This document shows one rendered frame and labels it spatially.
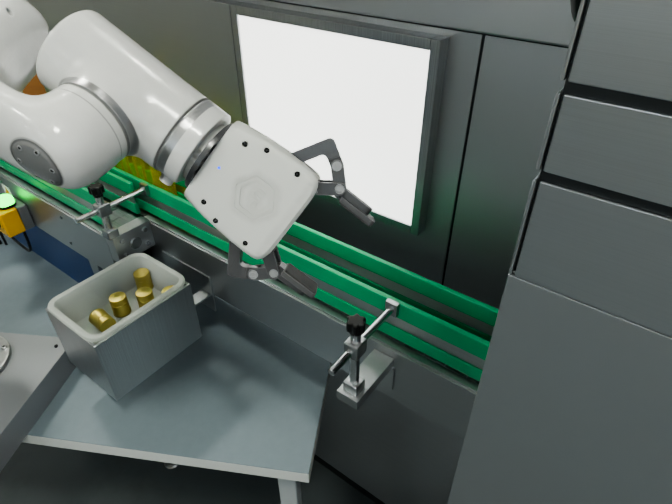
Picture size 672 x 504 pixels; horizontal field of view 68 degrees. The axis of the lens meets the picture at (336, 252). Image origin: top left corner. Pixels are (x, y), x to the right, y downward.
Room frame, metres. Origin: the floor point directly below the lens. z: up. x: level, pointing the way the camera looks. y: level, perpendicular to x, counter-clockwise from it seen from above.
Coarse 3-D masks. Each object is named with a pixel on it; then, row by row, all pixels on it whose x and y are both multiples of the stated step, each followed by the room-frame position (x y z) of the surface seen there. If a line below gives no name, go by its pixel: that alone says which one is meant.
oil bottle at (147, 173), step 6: (138, 162) 1.00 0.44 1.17; (144, 162) 0.99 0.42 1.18; (138, 168) 1.01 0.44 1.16; (144, 168) 0.99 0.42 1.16; (150, 168) 0.98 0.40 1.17; (144, 174) 0.99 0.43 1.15; (150, 174) 0.98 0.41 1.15; (156, 174) 0.99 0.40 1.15; (144, 180) 1.00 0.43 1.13; (150, 180) 0.98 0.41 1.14; (156, 180) 0.98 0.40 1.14; (162, 186) 0.99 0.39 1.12; (168, 186) 1.01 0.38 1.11; (174, 186) 1.02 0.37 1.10; (174, 192) 1.02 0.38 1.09
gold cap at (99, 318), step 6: (96, 312) 0.73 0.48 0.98; (102, 312) 0.73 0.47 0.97; (90, 318) 0.73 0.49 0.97; (96, 318) 0.72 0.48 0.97; (102, 318) 0.72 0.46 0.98; (108, 318) 0.72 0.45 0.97; (96, 324) 0.71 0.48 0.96; (102, 324) 0.71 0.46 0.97; (108, 324) 0.71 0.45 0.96; (102, 330) 0.70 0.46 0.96
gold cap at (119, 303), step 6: (114, 294) 0.78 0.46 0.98; (120, 294) 0.78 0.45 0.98; (114, 300) 0.76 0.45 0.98; (120, 300) 0.76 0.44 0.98; (126, 300) 0.77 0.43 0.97; (114, 306) 0.75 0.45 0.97; (120, 306) 0.76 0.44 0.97; (126, 306) 0.77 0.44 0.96; (114, 312) 0.76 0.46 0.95; (120, 312) 0.75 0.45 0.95; (126, 312) 0.76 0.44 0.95
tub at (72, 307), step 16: (128, 256) 0.87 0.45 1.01; (144, 256) 0.87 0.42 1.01; (112, 272) 0.83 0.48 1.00; (128, 272) 0.85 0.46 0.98; (160, 272) 0.84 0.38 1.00; (176, 272) 0.82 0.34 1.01; (80, 288) 0.77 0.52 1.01; (96, 288) 0.79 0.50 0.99; (112, 288) 0.82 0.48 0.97; (128, 288) 0.84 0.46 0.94; (160, 288) 0.84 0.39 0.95; (176, 288) 0.77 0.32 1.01; (48, 304) 0.72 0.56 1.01; (64, 304) 0.74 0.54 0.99; (80, 304) 0.76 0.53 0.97; (96, 304) 0.78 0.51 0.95; (64, 320) 0.67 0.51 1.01; (80, 320) 0.75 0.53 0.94; (128, 320) 0.68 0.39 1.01; (80, 336) 0.64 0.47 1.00; (96, 336) 0.63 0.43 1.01
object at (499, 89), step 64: (64, 0) 1.42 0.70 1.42; (256, 0) 1.01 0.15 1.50; (320, 0) 0.89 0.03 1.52; (384, 0) 0.82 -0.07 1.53; (448, 0) 0.76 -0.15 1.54; (512, 0) 0.70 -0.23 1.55; (448, 64) 0.77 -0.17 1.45; (512, 64) 0.72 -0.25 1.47; (448, 128) 0.76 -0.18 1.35; (512, 128) 0.70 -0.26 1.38; (448, 192) 0.75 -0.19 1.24; (512, 192) 0.69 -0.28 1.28; (384, 256) 0.82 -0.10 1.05; (448, 256) 0.74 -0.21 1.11; (512, 256) 0.68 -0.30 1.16
